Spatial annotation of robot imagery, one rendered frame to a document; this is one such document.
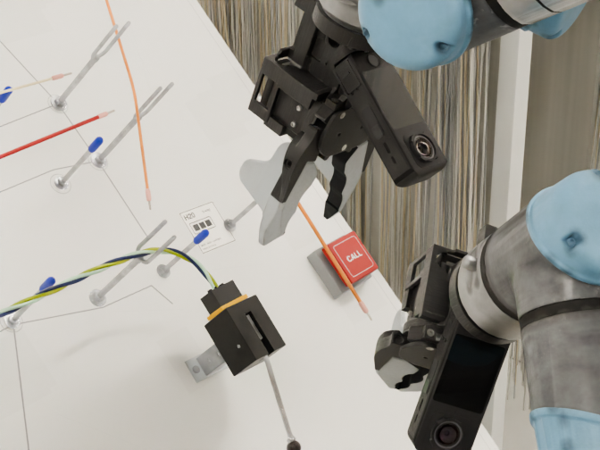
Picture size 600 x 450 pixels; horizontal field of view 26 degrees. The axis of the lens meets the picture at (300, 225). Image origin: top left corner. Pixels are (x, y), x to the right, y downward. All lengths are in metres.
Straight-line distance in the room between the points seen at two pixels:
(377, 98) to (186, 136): 0.42
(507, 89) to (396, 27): 0.92
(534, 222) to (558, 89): 1.29
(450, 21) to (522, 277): 0.17
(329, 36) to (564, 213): 0.29
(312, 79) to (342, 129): 0.05
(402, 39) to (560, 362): 0.22
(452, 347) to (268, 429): 0.37
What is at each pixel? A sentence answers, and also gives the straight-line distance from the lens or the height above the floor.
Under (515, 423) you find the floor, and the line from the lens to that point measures 3.20.
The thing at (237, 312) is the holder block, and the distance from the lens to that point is 1.21.
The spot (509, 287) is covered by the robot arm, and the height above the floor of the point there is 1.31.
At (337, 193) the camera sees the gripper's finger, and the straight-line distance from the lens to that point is 1.14.
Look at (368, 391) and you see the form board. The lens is 1.39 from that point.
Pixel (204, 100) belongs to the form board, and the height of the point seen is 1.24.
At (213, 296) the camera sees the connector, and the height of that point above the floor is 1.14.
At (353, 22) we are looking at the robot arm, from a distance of 1.01.
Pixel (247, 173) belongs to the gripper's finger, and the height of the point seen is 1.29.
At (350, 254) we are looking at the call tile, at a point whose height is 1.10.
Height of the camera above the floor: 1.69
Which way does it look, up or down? 24 degrees down
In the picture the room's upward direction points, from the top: straight up
